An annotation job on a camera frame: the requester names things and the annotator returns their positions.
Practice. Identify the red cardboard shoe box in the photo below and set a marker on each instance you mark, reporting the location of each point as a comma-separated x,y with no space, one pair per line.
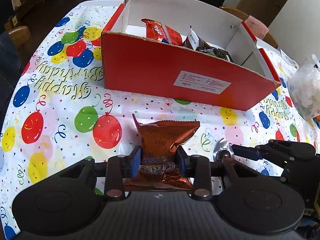
132,63

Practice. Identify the clear plastic bag of snacks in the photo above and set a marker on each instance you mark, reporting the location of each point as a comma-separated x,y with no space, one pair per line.
303,87

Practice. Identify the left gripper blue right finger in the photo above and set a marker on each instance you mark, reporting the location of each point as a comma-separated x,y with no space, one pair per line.
183,162

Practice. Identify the brown paper bag on floor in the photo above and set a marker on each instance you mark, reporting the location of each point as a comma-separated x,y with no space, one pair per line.
11,23

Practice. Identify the black snack packet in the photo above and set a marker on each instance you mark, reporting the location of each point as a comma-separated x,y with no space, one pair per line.
222,54

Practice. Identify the pink cloth on chair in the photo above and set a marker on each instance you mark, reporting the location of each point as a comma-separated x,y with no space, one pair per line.
257,27

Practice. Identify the red snack bag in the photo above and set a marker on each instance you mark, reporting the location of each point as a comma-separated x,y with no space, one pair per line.
162,33

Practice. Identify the dark blue jeans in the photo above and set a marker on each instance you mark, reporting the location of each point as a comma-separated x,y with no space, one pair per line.
10,66

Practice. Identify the wooden chair with pink cloth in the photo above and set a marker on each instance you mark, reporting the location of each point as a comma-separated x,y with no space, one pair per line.
269,38

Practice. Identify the dark chocolate snack packet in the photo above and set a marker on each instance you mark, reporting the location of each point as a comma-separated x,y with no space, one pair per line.
196,43

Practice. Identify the balloon birthday tablecloth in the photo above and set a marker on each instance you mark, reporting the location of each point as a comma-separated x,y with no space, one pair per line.
60,111

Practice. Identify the wooden chair with jeans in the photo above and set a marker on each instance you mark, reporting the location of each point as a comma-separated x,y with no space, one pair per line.
21,38

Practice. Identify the brown Oreo packet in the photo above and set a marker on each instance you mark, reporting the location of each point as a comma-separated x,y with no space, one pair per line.
159,142

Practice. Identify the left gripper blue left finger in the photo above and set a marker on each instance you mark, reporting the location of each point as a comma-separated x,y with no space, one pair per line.
133,162

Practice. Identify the small silver snack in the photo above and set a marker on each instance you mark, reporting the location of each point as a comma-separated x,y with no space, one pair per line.
222,149

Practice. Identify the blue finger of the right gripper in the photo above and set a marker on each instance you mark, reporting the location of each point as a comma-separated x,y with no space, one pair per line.
246,152

